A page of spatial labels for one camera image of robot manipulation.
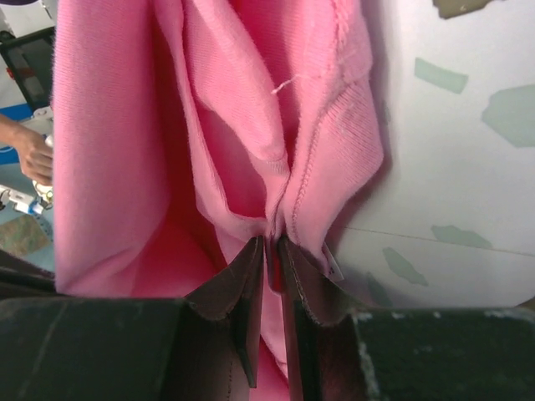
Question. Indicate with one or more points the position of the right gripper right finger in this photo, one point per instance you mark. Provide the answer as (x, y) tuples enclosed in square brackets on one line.
[(338, 349)]

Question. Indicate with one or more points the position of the bare human hand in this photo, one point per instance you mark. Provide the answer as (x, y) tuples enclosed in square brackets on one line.
[(35, 156)]

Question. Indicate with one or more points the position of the pink t-shirt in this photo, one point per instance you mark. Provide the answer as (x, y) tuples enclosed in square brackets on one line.
[(184, 129)]

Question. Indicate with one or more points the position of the black framed background monitor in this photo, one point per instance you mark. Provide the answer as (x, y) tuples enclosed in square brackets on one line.
[(30, 62)]

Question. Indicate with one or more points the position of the white blue background device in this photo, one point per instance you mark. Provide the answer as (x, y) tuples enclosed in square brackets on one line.
[(30, 202)]

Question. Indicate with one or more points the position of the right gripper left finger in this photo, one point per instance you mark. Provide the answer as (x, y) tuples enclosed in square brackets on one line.
[(200, 347)]

